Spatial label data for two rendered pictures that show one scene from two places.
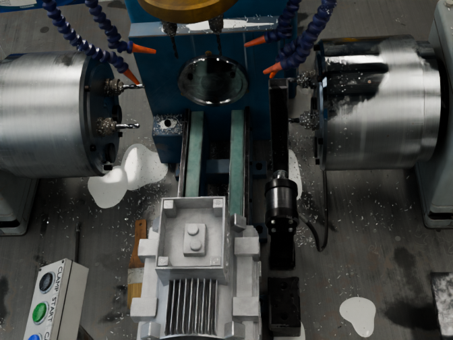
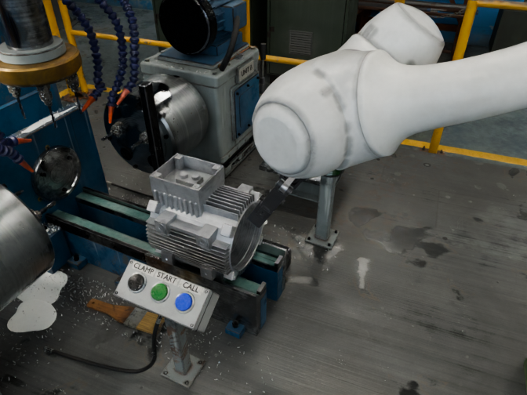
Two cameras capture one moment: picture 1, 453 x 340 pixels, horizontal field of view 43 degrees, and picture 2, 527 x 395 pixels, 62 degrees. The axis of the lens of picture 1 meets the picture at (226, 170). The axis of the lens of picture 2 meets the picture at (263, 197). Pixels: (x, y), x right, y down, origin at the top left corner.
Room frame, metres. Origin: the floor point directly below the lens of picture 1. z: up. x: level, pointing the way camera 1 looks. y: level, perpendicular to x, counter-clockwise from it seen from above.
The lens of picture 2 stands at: (0.05, 0.75, 1.65)
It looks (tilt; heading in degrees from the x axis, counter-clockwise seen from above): 37 degrees down; 286
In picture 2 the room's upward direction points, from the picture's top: straight up
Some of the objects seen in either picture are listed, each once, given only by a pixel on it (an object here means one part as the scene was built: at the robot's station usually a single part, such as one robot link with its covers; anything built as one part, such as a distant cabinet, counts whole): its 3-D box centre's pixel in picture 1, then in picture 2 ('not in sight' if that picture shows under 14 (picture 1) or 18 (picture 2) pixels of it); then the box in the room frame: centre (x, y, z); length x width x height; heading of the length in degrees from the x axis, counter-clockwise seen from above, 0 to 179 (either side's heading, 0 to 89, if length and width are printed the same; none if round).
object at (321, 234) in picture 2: not in sight; (328, 177); (0.15, -0.19, 1.01); 0.08 x 0.08 x 0.42; 80
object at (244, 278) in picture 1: (201, 290); (208, 223); (0.38, 0.07, 1.02); 0.20 x 0.19 x 0.19; 171
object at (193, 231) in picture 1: (194, 241); (188, 184); (0.42, 0.07, 1.11); 0.12 x 0.11 x 0.07; 171
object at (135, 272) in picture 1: (140, 262); (125, 314); (0.55, 0.21, 0.80); 0.21 x 0.05 x 0.01; 176
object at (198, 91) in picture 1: (212, 83); (58, 173); (0.82, 0.00, 1.02); 0.15 x 0.02 x 0.15; 80
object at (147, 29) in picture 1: (216, 74); (45, 181); (0.89, -0.01, 0.97); 0.30 x 0.11 x 0.34; 80
